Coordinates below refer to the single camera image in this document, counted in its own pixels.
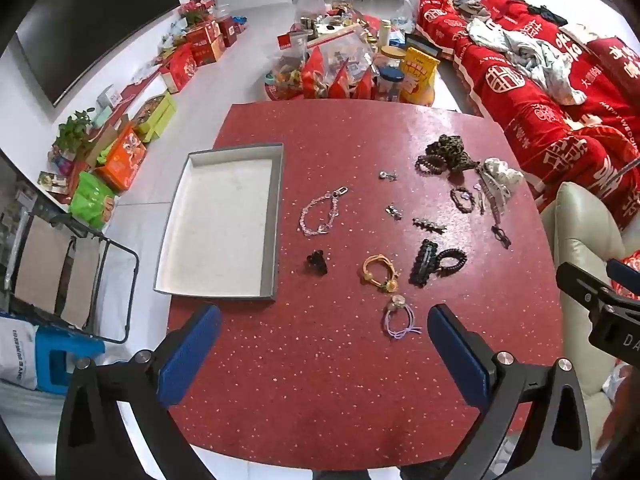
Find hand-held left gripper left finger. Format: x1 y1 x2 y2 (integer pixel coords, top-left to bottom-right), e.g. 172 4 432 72
56 304 223 480

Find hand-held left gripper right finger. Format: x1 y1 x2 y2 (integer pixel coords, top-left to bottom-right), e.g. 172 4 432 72
426 303 593 480

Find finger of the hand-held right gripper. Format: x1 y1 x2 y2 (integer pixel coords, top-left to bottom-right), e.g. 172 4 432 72
556 261 613 311
606 258 640 287

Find large black hair claw clip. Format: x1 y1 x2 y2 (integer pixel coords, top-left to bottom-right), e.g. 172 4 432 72
408 239 439 288

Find black spiral hair tie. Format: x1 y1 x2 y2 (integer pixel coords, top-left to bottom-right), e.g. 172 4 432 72
432 247 468 279

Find shallow grey cardboard box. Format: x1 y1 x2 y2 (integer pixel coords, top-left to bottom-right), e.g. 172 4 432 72
153 143 284 303

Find clear crystal bead chain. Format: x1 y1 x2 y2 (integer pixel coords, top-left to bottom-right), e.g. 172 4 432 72
299 186 350 237

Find person's right forearm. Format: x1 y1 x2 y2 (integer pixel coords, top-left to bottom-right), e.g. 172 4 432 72
600 374 640 457

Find red embroidered cushion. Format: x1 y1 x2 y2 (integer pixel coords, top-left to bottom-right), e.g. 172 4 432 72
606 255 640 303

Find beige leather armchair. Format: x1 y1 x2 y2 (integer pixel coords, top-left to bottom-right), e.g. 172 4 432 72
540 181 640 461

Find blue plastic stool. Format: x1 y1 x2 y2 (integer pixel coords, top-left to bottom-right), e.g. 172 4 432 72
35 325 106 395

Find white polka dot hair bow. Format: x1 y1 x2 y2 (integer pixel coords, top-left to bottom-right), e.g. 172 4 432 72
475 157 525 224

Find black folding cart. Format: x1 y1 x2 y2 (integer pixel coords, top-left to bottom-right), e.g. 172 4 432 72
0 210 140 345

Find red printed sofa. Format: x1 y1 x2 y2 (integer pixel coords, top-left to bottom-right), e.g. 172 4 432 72
414 0 640 232

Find white printed bag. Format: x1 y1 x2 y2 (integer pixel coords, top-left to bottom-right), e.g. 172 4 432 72
0 314 39 392

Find green snack packets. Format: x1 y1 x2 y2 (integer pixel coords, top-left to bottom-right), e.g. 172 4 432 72
70 172 119 229

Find leopard print scrunchie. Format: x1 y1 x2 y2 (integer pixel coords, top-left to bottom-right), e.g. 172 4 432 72
426 134 480 182

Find orange gift box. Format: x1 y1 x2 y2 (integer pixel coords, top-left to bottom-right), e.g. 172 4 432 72
95 125 149 191

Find pile of pale clothes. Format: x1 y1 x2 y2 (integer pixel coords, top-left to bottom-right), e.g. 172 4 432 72
467 17 588 106

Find green gift box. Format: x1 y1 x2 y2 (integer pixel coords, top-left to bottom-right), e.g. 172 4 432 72
132 92 179 142

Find green potted plant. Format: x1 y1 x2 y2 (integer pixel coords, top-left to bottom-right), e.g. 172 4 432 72
52 109 96 154

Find yellow snack bag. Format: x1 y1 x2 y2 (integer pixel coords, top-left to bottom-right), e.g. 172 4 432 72
399 46 441 107

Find jar with blue lid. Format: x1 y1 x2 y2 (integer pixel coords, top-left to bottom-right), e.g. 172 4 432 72
374 66 405 104

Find red gift box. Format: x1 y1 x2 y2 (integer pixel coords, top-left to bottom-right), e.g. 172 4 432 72
160 42 199 94
186 20 226 67

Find black framed box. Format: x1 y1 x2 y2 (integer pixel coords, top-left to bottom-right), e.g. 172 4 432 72
403 33 444 59

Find jar with yellow lid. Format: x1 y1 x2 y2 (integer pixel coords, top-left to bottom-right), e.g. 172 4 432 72
380 45 407 69

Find large red snack bag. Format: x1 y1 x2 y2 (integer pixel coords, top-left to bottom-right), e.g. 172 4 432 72
301 46 326 100

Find black television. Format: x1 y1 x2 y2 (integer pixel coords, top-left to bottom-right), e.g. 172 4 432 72
15 0 181 107

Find red flower plant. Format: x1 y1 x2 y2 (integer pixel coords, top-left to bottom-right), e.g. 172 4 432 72
179 1 214 26

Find purple charm hair tie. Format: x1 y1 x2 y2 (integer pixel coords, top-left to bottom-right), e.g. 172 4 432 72
383 294 423 339

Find orange flower hair tie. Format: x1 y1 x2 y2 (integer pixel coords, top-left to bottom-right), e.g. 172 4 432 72
362 254 400 294

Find dark cable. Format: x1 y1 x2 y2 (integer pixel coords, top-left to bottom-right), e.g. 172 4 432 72
611 152 640 183

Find brown braided bracelet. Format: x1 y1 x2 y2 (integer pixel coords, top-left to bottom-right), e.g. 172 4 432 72
450 186 475 213

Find brown spiral hair tie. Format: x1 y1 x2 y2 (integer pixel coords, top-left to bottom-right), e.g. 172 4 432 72
415 154 449 177

